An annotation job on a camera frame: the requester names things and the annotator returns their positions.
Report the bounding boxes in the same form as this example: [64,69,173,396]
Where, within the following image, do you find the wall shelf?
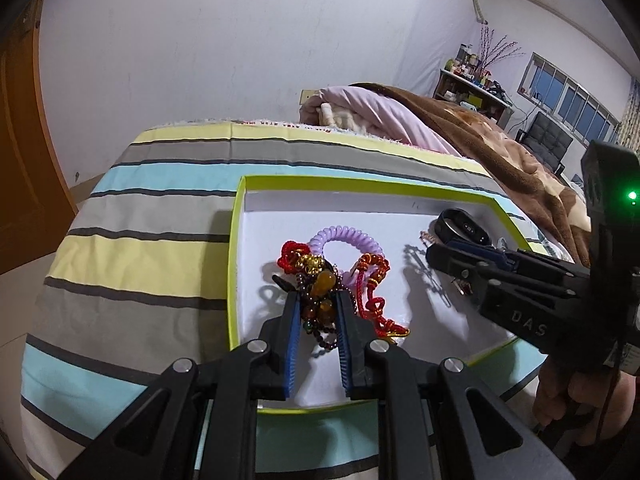
[431,66,517,127]

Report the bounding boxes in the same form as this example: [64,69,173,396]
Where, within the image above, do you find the wooden door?
[0,0,79,277]

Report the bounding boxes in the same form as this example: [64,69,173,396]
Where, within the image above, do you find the black smart band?
[433,208,493,247]

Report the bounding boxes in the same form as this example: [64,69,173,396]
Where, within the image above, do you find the pink quilt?
[299,85,462,157]

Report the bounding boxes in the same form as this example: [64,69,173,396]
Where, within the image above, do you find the purple flower branches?
[476,24,527,75]

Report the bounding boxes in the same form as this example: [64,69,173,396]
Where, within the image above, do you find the purple spiral hair tie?
[307,225,385,286]

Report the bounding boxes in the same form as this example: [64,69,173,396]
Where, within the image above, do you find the red knotted cord bracelet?
[276,241,412,345]

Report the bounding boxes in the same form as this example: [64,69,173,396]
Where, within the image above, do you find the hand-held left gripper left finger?
[57,292,302,480]

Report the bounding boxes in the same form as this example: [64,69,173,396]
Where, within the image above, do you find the window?
[519,51,624,150]

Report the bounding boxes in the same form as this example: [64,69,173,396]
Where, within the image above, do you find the black chair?
[516,110,574,174]

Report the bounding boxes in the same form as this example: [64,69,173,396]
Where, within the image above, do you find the striped bedsheet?
[20,119,551,480]

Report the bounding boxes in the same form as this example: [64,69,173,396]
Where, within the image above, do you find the row of small bottles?
[445,42,507,92]

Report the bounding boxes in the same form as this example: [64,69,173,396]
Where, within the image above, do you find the dark bead bracelet with amber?
[272,255,351,357]

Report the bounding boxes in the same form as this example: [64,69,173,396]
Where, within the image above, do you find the green cardboard box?
[227,175,533,415]

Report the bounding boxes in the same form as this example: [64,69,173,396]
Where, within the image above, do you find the dark cable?
[597,344,628,442]

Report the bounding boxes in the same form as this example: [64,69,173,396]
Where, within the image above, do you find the brown blanket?
[349,81,597,267]

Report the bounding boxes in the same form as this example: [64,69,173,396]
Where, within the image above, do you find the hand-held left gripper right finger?
[336,291,576,480]

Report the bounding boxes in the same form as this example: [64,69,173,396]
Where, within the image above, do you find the pink bead bracelet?
[419,230,474,297]

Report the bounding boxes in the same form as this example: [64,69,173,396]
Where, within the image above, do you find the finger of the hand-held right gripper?
[445,240,589,282]
[425,243,522,307]

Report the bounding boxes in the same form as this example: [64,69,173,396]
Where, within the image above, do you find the patterned curtain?
[617,76,640,152]

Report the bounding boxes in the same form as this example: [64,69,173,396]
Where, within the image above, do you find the person's right hand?
[531,351,640,445]

